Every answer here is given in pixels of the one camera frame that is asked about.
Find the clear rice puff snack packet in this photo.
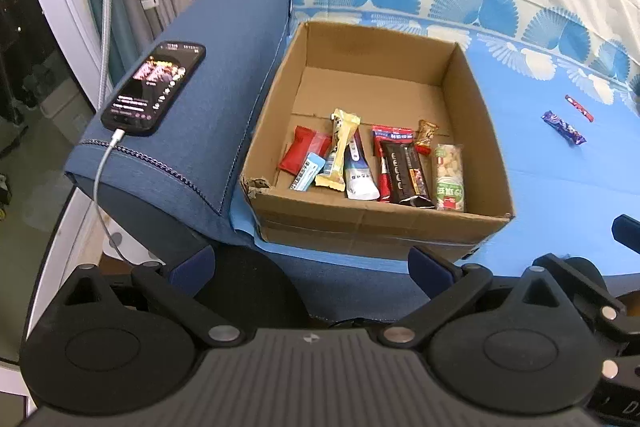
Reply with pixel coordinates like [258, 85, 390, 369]
[431, 143, 466, 212]

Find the yellow snack packet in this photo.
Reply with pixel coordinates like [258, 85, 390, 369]
[315, 108, 362, 192]

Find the small red orange snack packet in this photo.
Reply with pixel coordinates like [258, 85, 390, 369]
[565, 95, 595, 122]

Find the blue fan-print sheet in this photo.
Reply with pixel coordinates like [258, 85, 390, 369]
[230, 0, 640, 293]

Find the blue denim sofa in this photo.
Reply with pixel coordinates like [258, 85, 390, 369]
[64, 0, 551, 324]

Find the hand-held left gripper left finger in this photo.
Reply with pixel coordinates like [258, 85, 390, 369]
[47, 243, 246, 348]

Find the slim red snack packet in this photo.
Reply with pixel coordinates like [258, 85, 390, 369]
[371, 125, 417, 202]

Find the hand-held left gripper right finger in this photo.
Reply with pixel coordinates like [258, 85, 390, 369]
[380, 246, 576, 348]

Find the dark brown chocolate bar packet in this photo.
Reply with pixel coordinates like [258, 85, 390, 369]
[381, 142, 436, 209]

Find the red and white snack packet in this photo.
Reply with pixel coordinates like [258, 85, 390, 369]
[278, 126, 332, 175]

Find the white spotted object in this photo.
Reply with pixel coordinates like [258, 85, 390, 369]
[102, 232, 146, 265]

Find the small gold snack packet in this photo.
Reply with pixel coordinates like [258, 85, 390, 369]
[415, 120, 440, 156]

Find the white braided charging cable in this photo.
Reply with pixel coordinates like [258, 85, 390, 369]
[92, 0, 146, 265]

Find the purple snack packet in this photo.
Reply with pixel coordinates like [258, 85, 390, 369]
[541, 110, 587, 146]

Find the black smartphone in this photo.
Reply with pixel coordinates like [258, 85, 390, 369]
[101, 41, 207, 136]

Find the cardboard box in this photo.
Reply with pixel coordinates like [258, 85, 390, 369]
[240, 21, 516, 263]

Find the black rounded object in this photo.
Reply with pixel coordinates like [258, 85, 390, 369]
[195, 247, 311, 328]

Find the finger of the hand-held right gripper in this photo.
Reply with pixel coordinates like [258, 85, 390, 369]
[547, 253, 640, 348]
[612, 214, 640, 254]

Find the blue and white slim packet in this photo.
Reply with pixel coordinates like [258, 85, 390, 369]
[289, 152, 327, 192]

